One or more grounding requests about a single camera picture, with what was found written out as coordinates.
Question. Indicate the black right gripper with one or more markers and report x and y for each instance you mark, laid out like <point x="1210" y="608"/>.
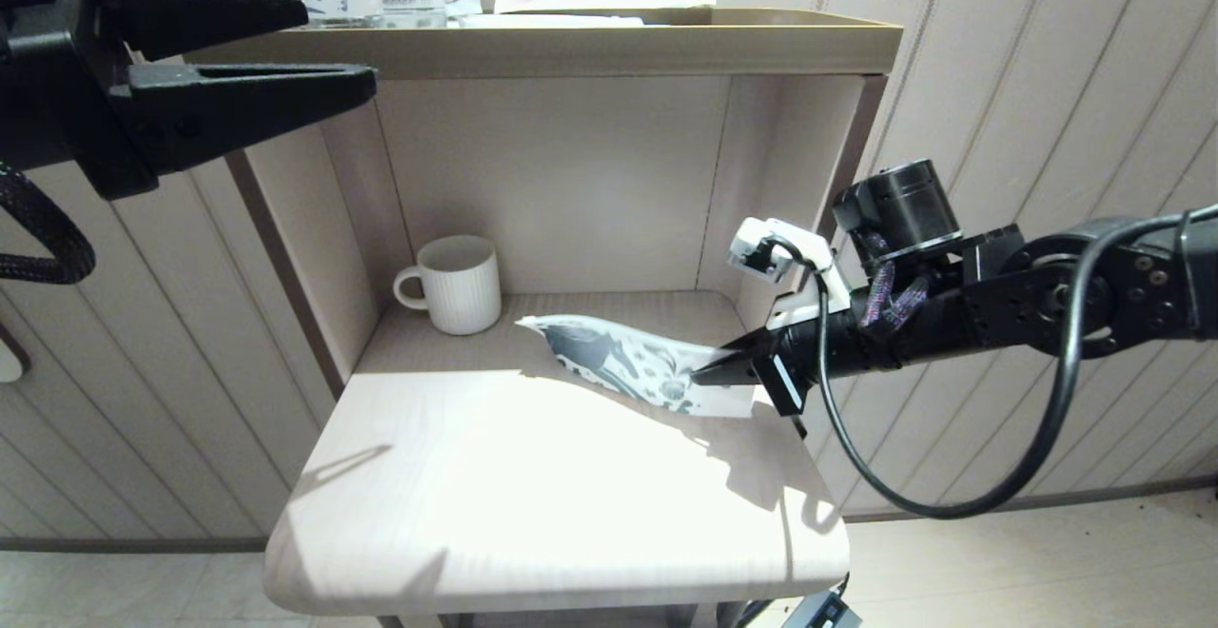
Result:
<point x="785" y="371"/>

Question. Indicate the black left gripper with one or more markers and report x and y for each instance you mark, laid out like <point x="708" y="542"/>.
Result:
<point x="57" y="86"/>

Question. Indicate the white horse-print pouch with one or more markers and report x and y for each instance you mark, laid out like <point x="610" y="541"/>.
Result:
<point x="638" y="362"/>

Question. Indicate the light wood open cabinet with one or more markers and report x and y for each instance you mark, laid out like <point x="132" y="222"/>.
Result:
<point x="571" y="514"/>

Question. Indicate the blue black floor device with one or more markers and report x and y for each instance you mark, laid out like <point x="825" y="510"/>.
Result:
<point x="823" y="611"/>

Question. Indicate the white ribbed mug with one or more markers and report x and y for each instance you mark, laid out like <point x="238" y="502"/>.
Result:
<point x="461" y="290"/>

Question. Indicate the olive brown tray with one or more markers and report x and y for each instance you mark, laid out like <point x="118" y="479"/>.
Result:
<point x="571" y="52"/>

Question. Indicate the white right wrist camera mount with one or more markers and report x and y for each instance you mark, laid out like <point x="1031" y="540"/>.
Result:
<point x="790" y="257"/>

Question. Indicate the white wall fixture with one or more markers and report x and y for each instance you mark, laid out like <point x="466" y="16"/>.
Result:
<point x="9" y="362"/>

